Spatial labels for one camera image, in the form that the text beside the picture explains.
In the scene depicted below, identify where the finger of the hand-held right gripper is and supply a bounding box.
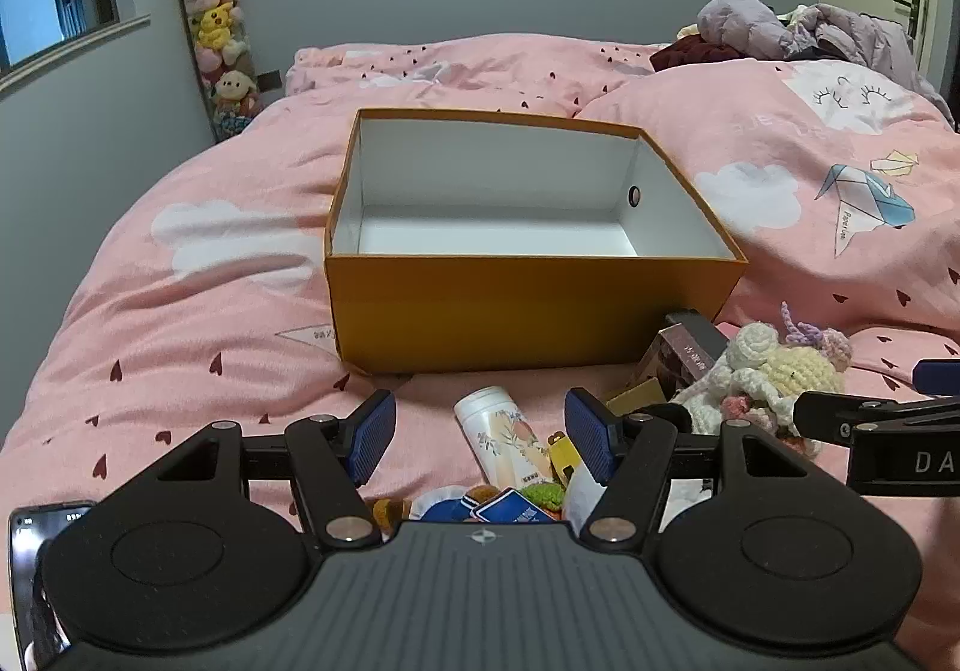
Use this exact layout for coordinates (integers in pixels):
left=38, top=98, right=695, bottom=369
left=913, top=359, right=960, bottom=389
left=793, top=389, right=960, bottom=449

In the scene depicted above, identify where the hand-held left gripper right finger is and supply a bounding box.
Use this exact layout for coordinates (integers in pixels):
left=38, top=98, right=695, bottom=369
left=563, top=387, right=815, bottom=550

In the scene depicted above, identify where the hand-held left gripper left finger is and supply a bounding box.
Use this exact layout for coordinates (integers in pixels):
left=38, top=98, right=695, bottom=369
left=154, top=390, right=397, bottom=550

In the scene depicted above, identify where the cream crochet doll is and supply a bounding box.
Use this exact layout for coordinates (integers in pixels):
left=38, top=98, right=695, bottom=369
left=670, top=301, right=852, bottom=458

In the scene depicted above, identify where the white printed bottle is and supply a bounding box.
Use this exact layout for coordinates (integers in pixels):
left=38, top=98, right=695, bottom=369
left=453, top=386, right=560, bottom=492

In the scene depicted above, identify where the mauve grey cardboard box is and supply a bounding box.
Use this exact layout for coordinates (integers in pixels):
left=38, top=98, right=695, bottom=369
left=636, top=326, right=721, bottom=411

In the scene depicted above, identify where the dark grey box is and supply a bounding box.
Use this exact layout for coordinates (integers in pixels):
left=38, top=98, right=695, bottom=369
left=663, top=308, right=730, bottom=361

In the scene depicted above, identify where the orange cardboard box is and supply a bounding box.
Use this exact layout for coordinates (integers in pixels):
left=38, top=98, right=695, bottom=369
left=323, top=107, right=749, bottom=376

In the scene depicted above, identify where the yellow bear card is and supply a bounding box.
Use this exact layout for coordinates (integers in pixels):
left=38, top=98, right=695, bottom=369
left=547, top=429, right=582, bottom=486

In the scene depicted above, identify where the tan cardboard piece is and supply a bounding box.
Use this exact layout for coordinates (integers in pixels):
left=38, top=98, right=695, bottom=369
left=605, top=378, right=667, bottom=419

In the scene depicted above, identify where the white soft packet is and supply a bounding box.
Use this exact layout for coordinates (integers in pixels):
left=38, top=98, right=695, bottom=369
left=561, top=464, right=610, bottom=531

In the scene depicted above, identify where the green crochet toy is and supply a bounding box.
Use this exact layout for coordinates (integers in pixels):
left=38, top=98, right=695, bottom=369
left=520, top=483, right=569, bottom=516

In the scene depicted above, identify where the brown plush toy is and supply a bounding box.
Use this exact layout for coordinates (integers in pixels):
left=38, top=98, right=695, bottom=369
left=372, top=496, right=413, bottom=538

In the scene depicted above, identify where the white blue round patch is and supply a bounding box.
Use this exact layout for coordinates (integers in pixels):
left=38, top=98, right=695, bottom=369
left=408, top=486, right=475, bottom=523

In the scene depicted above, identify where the blue card box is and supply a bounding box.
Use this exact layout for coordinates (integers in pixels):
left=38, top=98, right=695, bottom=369
left=468, top=488, right=557, bottom=526

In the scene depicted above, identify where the pink printed blanket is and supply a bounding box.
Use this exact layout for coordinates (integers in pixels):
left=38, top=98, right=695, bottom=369
left=0, top=34, right=960, bottom=671

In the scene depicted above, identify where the grey lavender garment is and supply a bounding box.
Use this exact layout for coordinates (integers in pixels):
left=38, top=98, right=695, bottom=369
left=786, top=2, right=955, bottom=118

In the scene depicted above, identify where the black smartphone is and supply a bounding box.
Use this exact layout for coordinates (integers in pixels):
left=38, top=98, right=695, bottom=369
left=7, top=501, right=100, bottom=671

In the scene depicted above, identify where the dark red cloth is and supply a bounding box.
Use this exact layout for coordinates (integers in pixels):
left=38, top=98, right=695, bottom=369
left=649, top=36, right=755, bottom=73

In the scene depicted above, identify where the lavender puffer jacket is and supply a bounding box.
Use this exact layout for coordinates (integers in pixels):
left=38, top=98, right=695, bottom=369
left=696, top=0, right=797, bottom=62

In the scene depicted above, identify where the column of plush toys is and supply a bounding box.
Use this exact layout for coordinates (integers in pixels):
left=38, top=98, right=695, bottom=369
left=166, top=0, right=265, bottom=145

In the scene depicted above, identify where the black door handle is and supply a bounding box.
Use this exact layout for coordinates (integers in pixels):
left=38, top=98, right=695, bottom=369
left=892, top=0, right=925, bottom=55

